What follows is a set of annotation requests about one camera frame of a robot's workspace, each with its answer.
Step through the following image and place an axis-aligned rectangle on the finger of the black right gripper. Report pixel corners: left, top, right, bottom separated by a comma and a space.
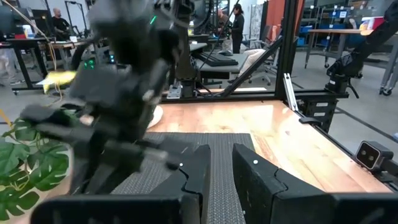
99, 149, 147, 194
68, 136, 108, 195

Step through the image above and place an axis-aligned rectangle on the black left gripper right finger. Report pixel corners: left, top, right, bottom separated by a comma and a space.
231, 142, 398, 224

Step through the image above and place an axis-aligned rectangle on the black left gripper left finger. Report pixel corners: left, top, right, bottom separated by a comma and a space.
30, 144, 213, 224

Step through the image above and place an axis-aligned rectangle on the grey woven placemat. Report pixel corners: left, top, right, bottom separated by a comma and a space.
110, 132, 256, 224

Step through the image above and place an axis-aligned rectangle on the black computer with green light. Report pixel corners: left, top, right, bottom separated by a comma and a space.
81, 55, 97, 71

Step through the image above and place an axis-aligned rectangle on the green plant in white pot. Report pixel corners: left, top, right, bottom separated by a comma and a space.
0, 118, 71, 222

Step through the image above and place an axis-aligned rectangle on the white round plate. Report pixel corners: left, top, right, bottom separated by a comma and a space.
146, 105, 164, 130

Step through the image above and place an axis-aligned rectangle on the person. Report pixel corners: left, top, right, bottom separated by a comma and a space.
0, 46, 24, 87
216, 8, 233, 52
51, 7, 73, 41
230, 3, 246, 54

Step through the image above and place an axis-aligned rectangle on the black keyboard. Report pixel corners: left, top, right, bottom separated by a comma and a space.
198, 51, 239, 67

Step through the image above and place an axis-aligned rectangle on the grey desk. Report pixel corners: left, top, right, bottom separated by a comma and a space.
189, 42, 249, 80

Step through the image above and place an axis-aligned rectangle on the beige office chair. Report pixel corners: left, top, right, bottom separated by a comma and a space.
228, 48, 277, 86

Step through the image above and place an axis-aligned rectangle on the orange partition panel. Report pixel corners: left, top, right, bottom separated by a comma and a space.
266, 0, 287, 41

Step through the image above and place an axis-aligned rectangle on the wooden top table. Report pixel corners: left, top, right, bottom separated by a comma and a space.
304, 27, 398, 69

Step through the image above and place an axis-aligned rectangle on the red and yellow box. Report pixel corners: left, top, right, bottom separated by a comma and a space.
359, 16, 386, 31

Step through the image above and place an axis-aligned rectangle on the silver mounting bracket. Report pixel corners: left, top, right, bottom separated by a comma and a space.
166, 83, 183, 100
282, 73, 299, 112

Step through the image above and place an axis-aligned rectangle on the yellow hanging cable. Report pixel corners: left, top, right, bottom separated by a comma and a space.
0, 0, 63, 100

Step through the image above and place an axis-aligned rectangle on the black frame desk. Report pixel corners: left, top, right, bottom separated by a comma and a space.
0, 37, 78, 96

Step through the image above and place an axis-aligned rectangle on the grey depth camera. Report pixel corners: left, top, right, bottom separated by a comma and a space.
355, 140, 395, 171

